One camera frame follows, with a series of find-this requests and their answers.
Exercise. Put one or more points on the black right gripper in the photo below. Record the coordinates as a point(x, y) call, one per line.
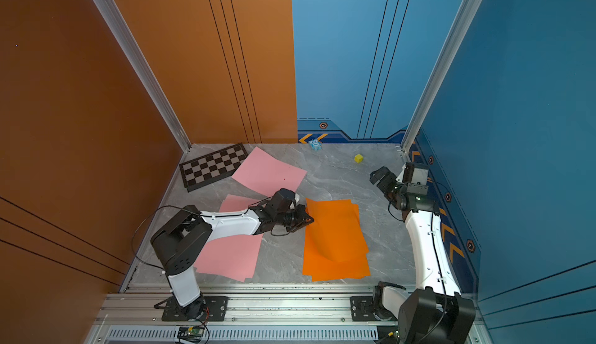
point(389, 178)

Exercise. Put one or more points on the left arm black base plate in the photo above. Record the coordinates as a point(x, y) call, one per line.
point(203, 309)

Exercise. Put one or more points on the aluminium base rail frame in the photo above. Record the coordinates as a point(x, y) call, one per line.
point(248, 304)

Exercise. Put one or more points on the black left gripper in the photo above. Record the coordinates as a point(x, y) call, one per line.
point(303, 215)

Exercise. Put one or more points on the ventilation grille strip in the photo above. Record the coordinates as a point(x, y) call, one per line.
point(167, 334)

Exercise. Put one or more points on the pink paper underneath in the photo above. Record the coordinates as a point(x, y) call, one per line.
point(233, 246)

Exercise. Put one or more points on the aluminium corner post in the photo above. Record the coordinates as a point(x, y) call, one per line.
point(461, 23)
point(123, 35)

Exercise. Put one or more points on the right aluminium corner post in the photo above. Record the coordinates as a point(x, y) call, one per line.
point(461, 23)

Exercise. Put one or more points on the left green circuit board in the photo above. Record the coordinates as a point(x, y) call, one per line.
point(192, 334)

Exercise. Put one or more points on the small blue toy box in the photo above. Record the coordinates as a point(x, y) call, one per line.
point(315, 144)

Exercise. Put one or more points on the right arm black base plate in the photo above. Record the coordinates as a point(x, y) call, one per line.
point(365, 309)

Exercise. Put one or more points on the black grey chessboard case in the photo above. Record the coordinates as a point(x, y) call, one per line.
point(212, 167)

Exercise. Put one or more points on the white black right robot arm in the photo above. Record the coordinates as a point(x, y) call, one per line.
point(436, 311)

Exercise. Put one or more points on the orange curved paper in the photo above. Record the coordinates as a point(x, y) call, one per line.
point(336, 230)

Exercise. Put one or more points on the pink paper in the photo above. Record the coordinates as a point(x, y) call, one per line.
point(265, 175)

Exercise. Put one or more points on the orange paper front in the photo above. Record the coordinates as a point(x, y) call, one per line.
point(322, 269)

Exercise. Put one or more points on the left aluminium corner post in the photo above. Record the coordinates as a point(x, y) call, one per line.
point(123, 35)

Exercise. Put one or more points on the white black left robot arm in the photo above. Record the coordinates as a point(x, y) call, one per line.
point(179, 242)

